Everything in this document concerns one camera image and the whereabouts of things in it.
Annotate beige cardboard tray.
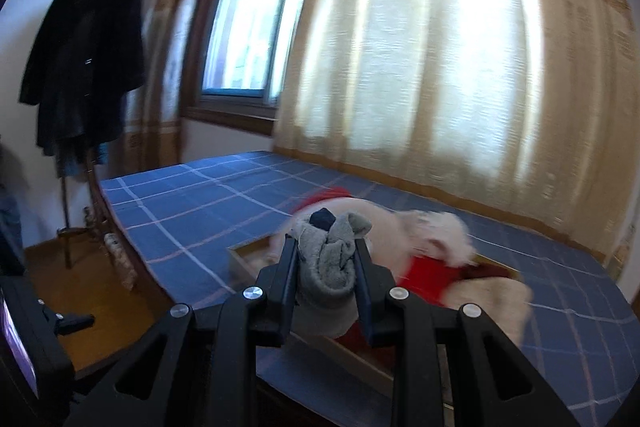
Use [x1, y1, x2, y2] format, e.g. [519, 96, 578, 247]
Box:
[227, 239, 523, 400]

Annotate grey socks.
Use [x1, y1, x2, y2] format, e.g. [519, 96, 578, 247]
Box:
[292, 208, 375, 338]

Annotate blue checked tablecloth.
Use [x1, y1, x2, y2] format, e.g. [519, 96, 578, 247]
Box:
[100, 150, 636, 427]

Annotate dark wooden desk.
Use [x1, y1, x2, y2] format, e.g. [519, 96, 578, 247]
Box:
[97, 184, 451, 427]

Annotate white dotted underwear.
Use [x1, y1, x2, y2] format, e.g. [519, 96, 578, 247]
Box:
[400, 209, 473, 265]

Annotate sheer cream curtain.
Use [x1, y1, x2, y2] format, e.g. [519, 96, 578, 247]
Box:
[272, 0, 631, 258]

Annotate wood framed window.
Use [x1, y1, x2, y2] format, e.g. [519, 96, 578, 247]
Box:
[182, 0, 331, 138]

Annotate dark hanging jacket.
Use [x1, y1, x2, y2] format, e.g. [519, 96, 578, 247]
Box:
[19, 0, 147, 158]

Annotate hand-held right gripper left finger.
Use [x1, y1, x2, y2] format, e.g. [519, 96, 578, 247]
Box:
[65, 234, 301, 427]

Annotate red underwear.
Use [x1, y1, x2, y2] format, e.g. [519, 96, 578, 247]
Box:
[400, 255, 468, 308]

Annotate pale pink underwear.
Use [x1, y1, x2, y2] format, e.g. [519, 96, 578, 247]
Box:
[465, 279, 533, 348]

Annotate bright red garment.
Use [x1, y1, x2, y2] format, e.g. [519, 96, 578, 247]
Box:
[295, 186, 352, 215]

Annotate wooden coat rack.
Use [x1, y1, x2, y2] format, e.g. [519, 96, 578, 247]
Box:
[55, 0, 146, 270]

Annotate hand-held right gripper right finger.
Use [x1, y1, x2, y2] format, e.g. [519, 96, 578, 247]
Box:
[352, 237, 581, 427]

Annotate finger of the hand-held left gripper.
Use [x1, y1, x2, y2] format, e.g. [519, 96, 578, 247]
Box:
[47, 311, 96, 337]

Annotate beige patterned side curtain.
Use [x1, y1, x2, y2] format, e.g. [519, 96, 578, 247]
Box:
[122, 0, 236, 168]

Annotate beige lace bra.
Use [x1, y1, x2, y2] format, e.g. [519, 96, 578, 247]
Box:
[345, 199, 416, 278]

